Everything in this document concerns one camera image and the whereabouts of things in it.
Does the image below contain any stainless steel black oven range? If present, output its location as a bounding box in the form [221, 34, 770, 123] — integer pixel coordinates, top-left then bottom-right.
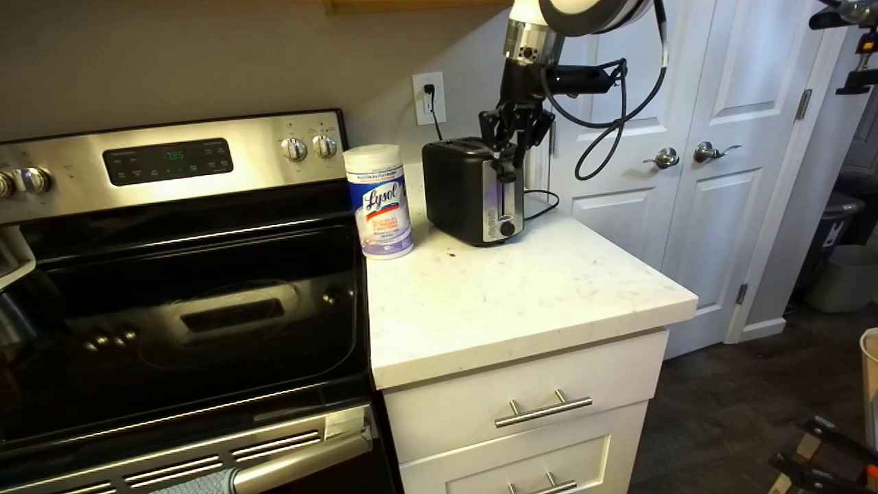
[0, 107, 405, 494]

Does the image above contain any black and wood stand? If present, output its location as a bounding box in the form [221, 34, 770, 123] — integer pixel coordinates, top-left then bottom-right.
[764, 412, 878, 494]

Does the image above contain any grey striped towel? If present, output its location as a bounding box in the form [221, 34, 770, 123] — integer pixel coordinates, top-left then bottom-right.
[148, 466, 242, 494]

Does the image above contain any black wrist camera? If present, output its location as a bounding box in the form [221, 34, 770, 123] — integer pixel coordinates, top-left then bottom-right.
[545, 58, 631, 100]

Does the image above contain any silver round door knob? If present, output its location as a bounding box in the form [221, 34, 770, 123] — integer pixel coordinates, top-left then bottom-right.
[641, 147, 686, 177]

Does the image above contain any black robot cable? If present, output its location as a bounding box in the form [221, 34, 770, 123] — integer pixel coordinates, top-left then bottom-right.
[539, 0, 672, 185]

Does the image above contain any beige bucket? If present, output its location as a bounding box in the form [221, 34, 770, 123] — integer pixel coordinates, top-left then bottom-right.
[856, 326, 878, 435]

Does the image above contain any Lysol wipes canister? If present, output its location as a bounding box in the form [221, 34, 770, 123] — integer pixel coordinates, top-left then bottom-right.
[342, 144, 417, 261]

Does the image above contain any white wall outlet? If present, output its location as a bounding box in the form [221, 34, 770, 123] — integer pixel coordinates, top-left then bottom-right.
[412, 68, 450, 129]

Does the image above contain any silver lever door handle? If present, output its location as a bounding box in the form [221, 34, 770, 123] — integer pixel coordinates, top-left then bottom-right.
[692, 138, 744, 167]

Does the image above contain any white panel door, round knob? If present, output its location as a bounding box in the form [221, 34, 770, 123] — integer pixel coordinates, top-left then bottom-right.
[545, 0, 727, 362]

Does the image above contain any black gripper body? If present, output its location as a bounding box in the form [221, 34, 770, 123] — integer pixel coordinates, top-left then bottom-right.
[495, 58, 554, 121]

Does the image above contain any white drawer cabinet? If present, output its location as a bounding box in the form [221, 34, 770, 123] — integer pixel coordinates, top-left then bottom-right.
[380, 326, 675, 494]

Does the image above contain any grey trash bin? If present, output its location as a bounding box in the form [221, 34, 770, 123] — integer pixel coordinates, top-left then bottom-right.
[803, 243, 878, 318]

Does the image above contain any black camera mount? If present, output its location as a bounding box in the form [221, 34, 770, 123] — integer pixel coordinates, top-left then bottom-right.
[807, 0, 878, 100]

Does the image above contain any long silver drawer handle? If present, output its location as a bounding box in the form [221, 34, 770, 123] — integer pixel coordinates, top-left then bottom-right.
[505, 473, 580, 494]
[490, 387, 596, 435]

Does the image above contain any black and silver toaster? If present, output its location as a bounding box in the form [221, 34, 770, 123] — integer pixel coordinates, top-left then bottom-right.
[419, 136, 528, 251]

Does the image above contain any white panel door, lever handle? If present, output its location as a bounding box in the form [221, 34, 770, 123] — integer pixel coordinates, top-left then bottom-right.
[661, 0, 847, 350]

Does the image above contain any silver oven door handle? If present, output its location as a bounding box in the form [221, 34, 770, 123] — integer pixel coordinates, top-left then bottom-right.
[227, 429, 377, 494]

